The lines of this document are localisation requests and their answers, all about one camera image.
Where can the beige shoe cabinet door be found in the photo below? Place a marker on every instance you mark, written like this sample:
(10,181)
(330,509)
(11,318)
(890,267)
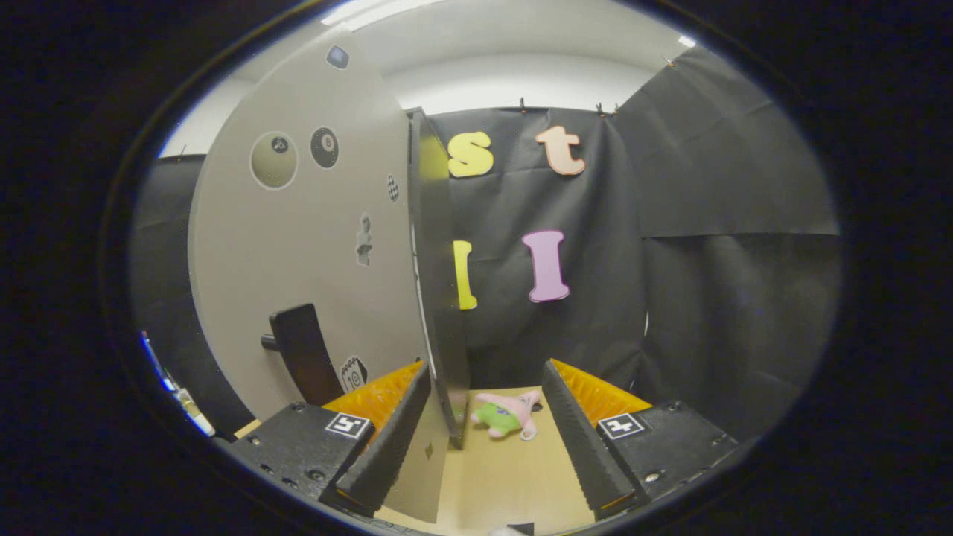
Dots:
(298,246)

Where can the pink and green plush toy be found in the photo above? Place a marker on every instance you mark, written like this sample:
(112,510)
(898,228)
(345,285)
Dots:
(506,417)

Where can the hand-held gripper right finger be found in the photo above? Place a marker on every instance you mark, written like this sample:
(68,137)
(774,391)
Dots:
(581,447)

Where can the long ceiling light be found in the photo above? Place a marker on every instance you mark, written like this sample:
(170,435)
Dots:
(380,11)

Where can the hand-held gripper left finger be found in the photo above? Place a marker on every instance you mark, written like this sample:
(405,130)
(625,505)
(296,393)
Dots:
(391,439)

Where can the dark grey shoe cabinet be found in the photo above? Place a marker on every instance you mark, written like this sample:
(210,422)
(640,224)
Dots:
(439,313)

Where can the black backdrop cloth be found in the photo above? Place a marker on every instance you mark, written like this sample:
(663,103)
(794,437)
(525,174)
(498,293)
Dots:
(707,186)

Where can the small ceiling light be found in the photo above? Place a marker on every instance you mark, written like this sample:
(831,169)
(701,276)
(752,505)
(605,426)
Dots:
(686,42)

